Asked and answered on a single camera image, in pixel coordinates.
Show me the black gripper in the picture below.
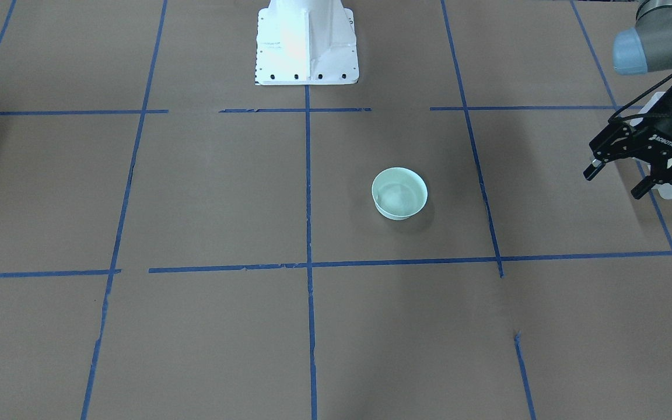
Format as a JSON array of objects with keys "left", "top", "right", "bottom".
[{"left": 582, "top": 86, "right": 672, "bottom": 200}]

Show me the light green bowl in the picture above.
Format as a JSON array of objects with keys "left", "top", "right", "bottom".
[{"left": 371, "top": 167, "right": 429, "bottom": 221}]

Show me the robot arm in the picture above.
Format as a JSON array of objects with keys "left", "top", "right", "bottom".
[{"left": 583, "top": 1, "right": 672, "bottom": 200}]

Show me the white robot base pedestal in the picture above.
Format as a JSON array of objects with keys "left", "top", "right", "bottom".
[{"left": 254, "top": 1, "right": 360, "bottom": 86}]

